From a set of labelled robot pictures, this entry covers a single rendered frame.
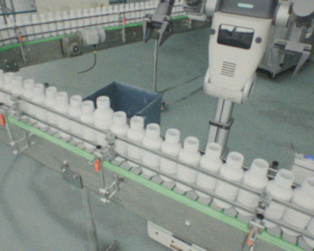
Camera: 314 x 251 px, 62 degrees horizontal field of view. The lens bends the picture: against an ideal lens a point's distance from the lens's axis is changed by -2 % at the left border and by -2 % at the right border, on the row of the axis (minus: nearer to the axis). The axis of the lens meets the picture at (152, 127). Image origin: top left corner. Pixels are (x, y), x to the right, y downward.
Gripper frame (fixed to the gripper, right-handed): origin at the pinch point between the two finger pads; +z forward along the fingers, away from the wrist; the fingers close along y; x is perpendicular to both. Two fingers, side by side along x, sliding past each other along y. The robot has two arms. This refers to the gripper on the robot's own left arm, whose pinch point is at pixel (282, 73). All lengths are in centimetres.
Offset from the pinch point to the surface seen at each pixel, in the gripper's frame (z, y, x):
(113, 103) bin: 31, -82, 45
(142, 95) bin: 21, -63, 42
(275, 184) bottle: 29.0, 5.8, -23.7
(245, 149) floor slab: 49, -5, 179
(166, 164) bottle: 34.9, -22.0, -20.1
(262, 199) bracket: 33.0, 4.1, -26.2
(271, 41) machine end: -95, -20, 330
